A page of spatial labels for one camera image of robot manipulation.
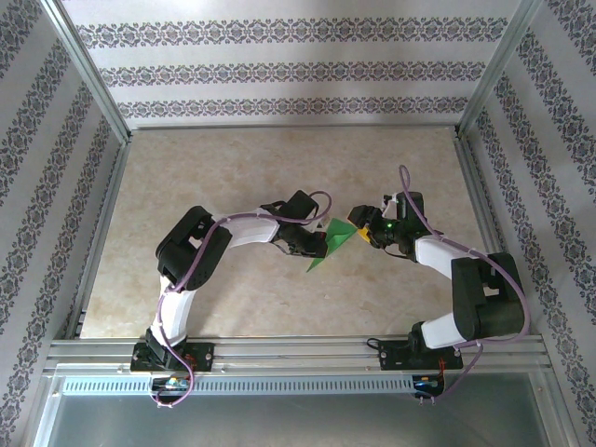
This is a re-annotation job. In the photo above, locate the green paper sheet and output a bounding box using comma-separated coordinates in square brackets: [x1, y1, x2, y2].
[305, 216, 359, 274]

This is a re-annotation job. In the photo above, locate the grey metal sheet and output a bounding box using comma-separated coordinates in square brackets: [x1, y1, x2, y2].
[32, 390, 569, 447]

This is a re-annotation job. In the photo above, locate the small circuit board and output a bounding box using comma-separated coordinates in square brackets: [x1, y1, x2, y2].
[151, 376, 192, 392]
[412, 374, 446, 392]

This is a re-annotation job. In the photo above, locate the aluminium side rail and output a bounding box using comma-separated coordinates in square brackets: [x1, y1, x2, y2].
[62, 139, 134, 340]
[454, 134, 532, 336]

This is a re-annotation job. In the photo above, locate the aluminium back rail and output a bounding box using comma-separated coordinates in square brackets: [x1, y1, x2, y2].
[128, 123, 462, 134]

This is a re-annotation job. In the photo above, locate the aluminium mounting rail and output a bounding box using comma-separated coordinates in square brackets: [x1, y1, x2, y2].
[44, 338, 550, 373]

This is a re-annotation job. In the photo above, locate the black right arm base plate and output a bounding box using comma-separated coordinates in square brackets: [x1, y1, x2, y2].
[367, 337, 466, 373]

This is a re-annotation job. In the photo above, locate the slotted grey cable duct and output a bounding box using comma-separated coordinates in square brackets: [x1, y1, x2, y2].
[60, 375, 448, 397]

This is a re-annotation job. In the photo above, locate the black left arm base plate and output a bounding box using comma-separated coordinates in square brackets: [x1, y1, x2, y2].
[129, 342, 216, 373]

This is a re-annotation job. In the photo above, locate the aluminium frame post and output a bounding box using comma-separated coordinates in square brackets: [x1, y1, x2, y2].
[39, 0, 132, 146]
[454, 0, 545, 140]

